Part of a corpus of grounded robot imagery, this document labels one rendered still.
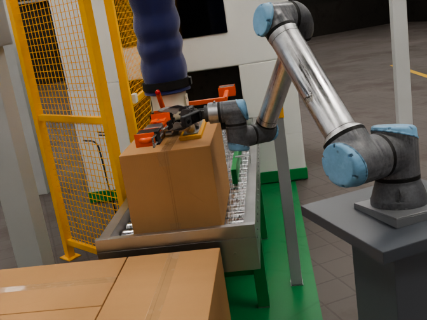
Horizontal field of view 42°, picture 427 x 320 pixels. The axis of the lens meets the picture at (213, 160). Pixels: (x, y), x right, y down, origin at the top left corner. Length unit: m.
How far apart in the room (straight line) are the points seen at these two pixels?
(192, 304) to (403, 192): 0.80
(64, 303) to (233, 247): 0.73
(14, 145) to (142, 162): 1.04
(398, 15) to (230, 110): 3.02
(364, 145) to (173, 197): 0.97
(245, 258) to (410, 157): 0.87
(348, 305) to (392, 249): 1.23
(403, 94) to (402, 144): 3.33
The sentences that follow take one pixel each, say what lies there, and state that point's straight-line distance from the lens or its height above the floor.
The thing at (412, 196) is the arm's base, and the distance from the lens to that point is 1.95.
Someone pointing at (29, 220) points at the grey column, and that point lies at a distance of 3.36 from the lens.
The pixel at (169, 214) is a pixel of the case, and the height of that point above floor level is 0.66.
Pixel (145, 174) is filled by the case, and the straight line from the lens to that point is 2.44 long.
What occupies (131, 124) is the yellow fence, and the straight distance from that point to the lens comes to 3.60.
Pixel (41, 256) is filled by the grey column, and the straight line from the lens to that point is 3.44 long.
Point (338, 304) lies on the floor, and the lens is 2.95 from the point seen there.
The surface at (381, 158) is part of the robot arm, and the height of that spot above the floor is 0.97.
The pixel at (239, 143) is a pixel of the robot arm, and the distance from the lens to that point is 2.36.
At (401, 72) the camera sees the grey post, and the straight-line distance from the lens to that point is 5.20.
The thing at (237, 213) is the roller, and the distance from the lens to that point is 2.69.
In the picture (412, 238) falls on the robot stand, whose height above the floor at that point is 0.75.
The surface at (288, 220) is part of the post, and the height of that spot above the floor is 0.38.
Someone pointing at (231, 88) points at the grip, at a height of 1.09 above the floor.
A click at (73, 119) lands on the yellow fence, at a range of 3.41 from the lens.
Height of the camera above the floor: 1.50
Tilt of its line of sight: 15 degrees down
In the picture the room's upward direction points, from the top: 9 degrees counter-clockwise
